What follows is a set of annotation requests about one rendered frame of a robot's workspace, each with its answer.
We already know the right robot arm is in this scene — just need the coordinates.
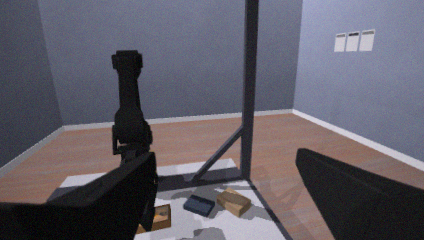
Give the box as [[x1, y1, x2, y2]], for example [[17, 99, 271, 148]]
[[111, 50, 153, 166]]

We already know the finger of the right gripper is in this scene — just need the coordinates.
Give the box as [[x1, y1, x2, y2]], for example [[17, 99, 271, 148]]
[[150, 184, 158, 205], [141, 221, 153, 232]]

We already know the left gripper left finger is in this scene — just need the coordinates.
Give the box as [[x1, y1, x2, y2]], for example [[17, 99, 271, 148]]
[[0, 152, 157, 240]]

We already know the tan rectangular block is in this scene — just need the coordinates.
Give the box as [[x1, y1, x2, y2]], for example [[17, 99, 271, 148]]
[[217, 188, 251, 218]]

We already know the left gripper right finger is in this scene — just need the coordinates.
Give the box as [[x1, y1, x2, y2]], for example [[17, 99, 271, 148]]
[[295, 148, 424, 240]]

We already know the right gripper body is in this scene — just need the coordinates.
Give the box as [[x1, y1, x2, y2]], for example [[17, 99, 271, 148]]
[[140, 173, 158, 224]]

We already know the wooden ball-in-hole puzzle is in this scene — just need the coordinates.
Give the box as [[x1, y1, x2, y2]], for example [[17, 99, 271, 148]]
[[136, 204, 171, 234]]

